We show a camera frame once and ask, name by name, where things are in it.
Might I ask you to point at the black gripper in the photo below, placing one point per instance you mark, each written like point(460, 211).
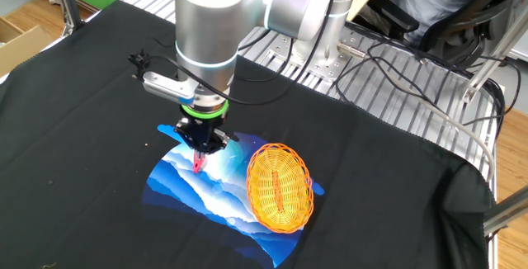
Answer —
point(204, 133)

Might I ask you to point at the pink plastic clothespin clamp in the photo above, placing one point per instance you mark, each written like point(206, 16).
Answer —
point(198, 165)

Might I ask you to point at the orange wicker oval basket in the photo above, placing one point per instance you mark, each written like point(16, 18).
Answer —
point(280, 186)

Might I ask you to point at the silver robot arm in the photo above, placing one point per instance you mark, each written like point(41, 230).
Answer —
point(206, 21)

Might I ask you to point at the black t-shirt with blue print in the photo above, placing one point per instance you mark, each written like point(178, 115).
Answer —
point(82, 157)

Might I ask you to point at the brown cardboard box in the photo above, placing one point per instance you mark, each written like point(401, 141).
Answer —
point(20, 50)

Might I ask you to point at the black office chair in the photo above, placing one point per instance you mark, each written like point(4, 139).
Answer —
point(466, 34)

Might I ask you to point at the silver wrist camera bar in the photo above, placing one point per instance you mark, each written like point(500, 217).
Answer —
point(169, 87)

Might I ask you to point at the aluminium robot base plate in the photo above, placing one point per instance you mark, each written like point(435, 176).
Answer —
point(330, 69)

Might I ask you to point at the aluminium frame post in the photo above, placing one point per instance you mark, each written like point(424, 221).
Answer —
point(491, 62)
point(507, 211)
point(66, 1)

